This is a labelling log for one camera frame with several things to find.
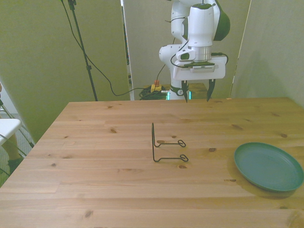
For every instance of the yellow emergency stop button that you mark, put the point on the yellow emergency stop button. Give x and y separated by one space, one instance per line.
155 88

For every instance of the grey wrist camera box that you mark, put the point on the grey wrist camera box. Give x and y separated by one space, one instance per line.
204 69

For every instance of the person leg with shoe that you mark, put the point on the person leg with shoe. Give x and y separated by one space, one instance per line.
14 152

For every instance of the thin black tripod pole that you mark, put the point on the thin black tripod pole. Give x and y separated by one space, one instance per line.
89 68

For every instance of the dark green round plate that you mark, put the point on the dark green round plate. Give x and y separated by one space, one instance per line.
266 166

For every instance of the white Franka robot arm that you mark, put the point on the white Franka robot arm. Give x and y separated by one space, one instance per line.
199 23

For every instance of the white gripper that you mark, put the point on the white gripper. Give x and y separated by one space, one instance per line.
183 74

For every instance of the white folding chair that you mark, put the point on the white folding chair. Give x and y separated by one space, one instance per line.
7 128

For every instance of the small wooden robot table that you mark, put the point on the small wooden robot table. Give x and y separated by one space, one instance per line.
199 91

